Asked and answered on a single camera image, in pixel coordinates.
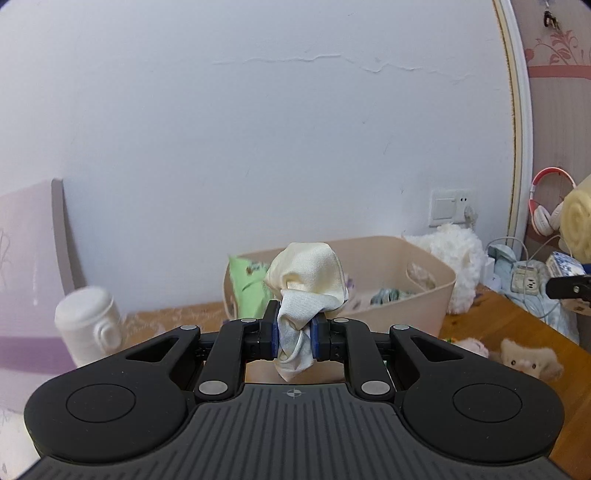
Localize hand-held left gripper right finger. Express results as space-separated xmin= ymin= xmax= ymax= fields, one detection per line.
xmin=310 ymin=314 xmax=465 ymax=401

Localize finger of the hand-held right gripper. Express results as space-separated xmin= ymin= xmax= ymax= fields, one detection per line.
xmin=545 ymin=274 xmax=591 ymax=317

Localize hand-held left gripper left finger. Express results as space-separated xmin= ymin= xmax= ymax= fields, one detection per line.
xmin=124 ymin=300 xmax=281 ymax=401

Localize large green snack bag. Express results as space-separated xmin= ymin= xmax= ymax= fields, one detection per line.
xmin=228 ymin=255 xmax=278 ymax=321

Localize cream satin scrunchie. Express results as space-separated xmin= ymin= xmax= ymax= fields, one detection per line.
xmin=263 ymin=241 xmax=350 ymax=383

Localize green scrunchie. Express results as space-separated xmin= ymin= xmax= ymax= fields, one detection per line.
xmin=369 ymin=287 xmax=416 ymax=306

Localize beige plastic storage bin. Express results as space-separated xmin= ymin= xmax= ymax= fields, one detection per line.
xmin=223 ymin=235 xmax=458 ymax=342

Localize wooden desktop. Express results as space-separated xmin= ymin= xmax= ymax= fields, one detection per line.
xmin=106 ymin=282 xmax=591 ymax=480

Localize blue white patterned box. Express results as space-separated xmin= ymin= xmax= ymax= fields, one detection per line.
xmin=546 ymin=251 xmax=583 ymax=278

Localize pink white headphones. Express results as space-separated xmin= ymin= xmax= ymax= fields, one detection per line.
xmin=529 ymin=167 xmax=578 ymax=236

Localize yellow rolled blanket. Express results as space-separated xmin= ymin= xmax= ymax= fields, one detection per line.
xmin=560 ymin=173 xmax=591 ymax=261

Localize beige fuzzy animal sock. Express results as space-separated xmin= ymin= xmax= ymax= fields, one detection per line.
xmin=501 ymin=338 xmax=565 ymax=381

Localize floral patterned table mat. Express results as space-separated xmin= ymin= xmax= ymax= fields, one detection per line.
xmin=121 ymin=301 xmax=228 ymax=344

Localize white plush toy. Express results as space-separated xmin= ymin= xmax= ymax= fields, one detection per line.
xmin=403 ymin=222 xmax=488 ymax=315

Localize white thermos bottle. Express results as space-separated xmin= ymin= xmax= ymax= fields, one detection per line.
xmin=54 ymin=285 xmax=123 ymax=367

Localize pale purple board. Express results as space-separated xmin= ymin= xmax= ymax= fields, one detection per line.
xmin=0 ymin=178 xmax=88 ymax=370

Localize white cable and power strip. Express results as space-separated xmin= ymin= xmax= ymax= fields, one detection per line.
xmin=487 ymin=240 xmax=580 ymax=344

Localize white cable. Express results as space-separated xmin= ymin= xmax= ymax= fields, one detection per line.
xmin=487 ymin=236 xmax=530 ymax=264

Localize white wall socket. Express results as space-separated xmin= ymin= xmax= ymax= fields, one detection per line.
xmin=429 ymin=187 xmax=476 ymax=227

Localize white door frame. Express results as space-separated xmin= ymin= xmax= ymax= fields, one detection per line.
xmin=492 ymin=0 xmax=536 ymax=241

